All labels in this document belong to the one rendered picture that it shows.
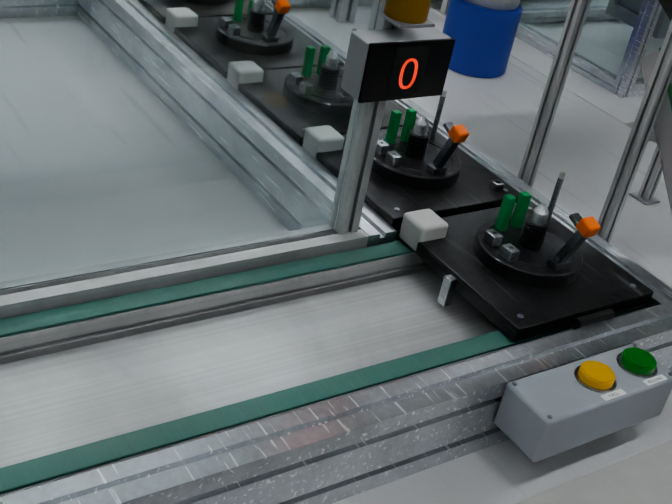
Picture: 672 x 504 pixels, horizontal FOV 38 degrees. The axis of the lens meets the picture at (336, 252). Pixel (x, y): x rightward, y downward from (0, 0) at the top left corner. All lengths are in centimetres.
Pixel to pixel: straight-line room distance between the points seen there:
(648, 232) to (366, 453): 86
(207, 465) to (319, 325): 32
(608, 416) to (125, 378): 53
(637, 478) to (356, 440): 37
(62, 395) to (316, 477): 27
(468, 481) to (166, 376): 35
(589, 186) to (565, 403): 79
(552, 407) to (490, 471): 11
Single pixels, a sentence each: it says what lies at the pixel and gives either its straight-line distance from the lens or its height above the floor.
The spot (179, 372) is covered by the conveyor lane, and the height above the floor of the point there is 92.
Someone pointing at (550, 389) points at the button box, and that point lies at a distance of 111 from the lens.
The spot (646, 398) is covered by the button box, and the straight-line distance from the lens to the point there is 119.
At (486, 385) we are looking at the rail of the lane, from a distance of 108.
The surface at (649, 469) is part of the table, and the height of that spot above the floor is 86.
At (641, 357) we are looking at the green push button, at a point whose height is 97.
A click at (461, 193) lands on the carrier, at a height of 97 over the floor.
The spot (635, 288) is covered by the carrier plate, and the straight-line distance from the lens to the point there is 133.
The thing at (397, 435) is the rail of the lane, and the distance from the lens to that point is 103.
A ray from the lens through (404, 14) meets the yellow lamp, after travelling 112.
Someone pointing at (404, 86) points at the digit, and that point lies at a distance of 116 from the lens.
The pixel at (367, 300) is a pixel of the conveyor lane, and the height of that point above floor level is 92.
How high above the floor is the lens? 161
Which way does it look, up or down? 31 degrees down
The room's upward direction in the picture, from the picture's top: 12 degrees clockwise
